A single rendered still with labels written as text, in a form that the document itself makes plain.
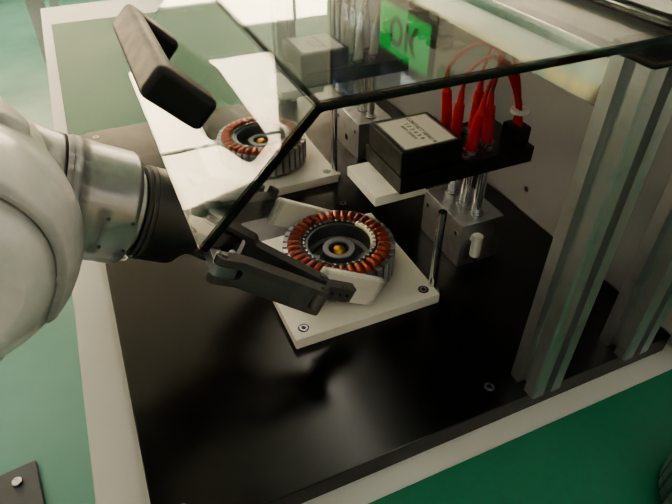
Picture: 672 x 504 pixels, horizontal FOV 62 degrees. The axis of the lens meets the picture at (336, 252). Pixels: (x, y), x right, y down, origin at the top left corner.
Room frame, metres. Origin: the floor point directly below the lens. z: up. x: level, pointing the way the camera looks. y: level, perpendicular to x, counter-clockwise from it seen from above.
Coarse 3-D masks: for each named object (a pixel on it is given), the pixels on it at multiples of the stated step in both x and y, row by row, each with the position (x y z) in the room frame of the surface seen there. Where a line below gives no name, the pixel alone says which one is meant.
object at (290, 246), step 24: (312, 216) 0.47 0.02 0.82; (336, 216) 0.47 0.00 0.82; (360, 216) 0.47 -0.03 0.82; (288, 240) 0.43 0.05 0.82; (312, 240) 0.45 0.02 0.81; (336, 240) 0.44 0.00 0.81; (360, 240) 0.45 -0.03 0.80; (384, 240) 0.43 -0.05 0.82; (312, 264) 0.40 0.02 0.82; (336, 264) 0.40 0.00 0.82; (360, 264) 0.40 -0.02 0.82; (384, 264) 0.40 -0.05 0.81
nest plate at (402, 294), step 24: (264, 240) 0.48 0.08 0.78; (408, 264) 0.44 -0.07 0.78; (384, 288) 0.40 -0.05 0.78; (408, 288) 0.40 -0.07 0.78; (432, 288) 0.40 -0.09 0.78; (288, 312) 0.37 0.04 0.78; (336, 312) 0.37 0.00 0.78; (360, 312) 0.37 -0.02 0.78; (384, 312) 0.37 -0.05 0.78; (312, 336) 0.34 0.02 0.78
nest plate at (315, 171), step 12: (312, 144) 0.69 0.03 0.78; (312, 156) 0.66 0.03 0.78; (300, 168) 0.63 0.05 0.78; (312, 168) 0.63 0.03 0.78; (324, 168) 0.63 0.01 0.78; (276, 180) 0.60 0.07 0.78; (288, 180) 0.60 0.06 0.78; (300, 180) 0.60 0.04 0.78; (312, 180) 0.60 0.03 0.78; (324, 180) 0.61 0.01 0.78; (336, 180) 0.61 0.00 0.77; (288, 192) 0.59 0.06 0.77
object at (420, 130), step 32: (384, 128) 0.47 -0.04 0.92; (416, 128) 0.47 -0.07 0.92; (448, 128) 0.47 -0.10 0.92; (384, 160) 0.45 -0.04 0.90; (416, 160) 0.43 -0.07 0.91; (448, 160) 0.44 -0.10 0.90; (480, 160) 0.45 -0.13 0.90; (512, 160) 0.47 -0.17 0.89; (384, 192) 0.42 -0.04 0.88; (416, 192) 0.43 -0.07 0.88; (480, 192) 0.47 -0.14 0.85
